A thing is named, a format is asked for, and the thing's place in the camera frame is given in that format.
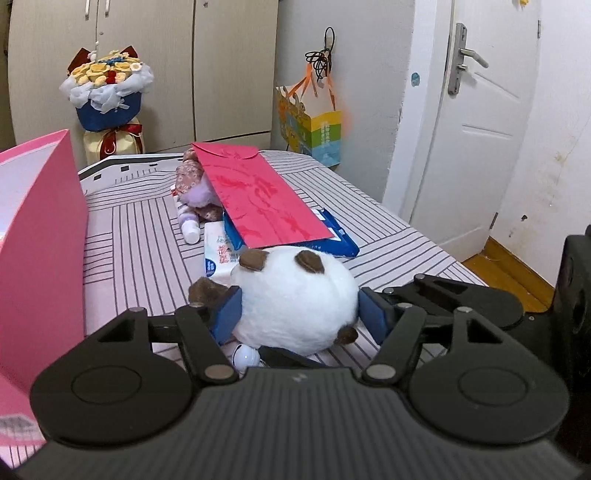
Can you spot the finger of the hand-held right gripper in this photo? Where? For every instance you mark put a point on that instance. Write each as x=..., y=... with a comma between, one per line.
x=461, y=293

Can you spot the white wet wipes packet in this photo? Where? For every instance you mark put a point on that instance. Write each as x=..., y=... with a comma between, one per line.
x=220, y=258

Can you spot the colourful paper gift bag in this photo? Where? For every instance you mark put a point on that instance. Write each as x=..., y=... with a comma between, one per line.
x=318, y=138

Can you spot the red envelope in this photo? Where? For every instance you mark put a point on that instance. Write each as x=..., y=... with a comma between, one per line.
x=263, y=194

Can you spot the blue round wall sticker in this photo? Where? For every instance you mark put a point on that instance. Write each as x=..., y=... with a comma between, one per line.
x=415, y=79

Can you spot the blue tissue packet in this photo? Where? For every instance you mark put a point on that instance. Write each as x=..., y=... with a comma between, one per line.
x=340, y=242

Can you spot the red white tube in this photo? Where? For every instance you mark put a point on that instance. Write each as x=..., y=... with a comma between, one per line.
x=175, y=194

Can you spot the striped bed sheet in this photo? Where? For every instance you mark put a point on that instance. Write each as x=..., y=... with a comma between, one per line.
x=138, y=254

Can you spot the white brown plush toy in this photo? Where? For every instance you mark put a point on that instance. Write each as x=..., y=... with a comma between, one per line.
x=295, y=300

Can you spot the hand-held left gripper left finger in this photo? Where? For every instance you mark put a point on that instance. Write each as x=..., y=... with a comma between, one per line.
x=226, y=316

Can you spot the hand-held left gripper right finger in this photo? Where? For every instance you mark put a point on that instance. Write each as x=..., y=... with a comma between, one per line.
x=375, y=316

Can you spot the pink cardboard box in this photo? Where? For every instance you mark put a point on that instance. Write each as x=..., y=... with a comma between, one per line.
x=41, y=230

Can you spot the white door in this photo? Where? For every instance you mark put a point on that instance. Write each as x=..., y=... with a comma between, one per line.
x=485, y=161

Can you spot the yellow flower bouquet blue wrap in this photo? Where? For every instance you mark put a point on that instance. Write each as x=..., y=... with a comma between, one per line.
x=106, y=92

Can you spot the beige wardrobe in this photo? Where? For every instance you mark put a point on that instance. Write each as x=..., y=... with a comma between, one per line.
x=221, y=69

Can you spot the small white bottle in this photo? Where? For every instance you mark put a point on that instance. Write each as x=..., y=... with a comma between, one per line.
x=190, y=230

